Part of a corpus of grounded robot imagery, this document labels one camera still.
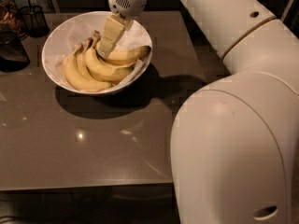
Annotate white bowl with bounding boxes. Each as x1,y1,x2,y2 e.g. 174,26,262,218
41,10,154,97

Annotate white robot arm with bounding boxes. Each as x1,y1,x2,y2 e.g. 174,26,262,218
170,0,299,224

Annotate glass jar with snacks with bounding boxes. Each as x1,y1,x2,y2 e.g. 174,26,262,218
0,0,26,38

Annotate thin yellow banana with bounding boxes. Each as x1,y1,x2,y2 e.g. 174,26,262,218
77,51,93,79

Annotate black mesh pen cup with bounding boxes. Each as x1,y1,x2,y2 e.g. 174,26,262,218
20,0,50,38

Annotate dark glass bowl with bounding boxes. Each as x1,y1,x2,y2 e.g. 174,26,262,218
0,31,30,72

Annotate white paper bowl liner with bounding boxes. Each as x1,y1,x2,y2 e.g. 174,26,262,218
44,16,148,91

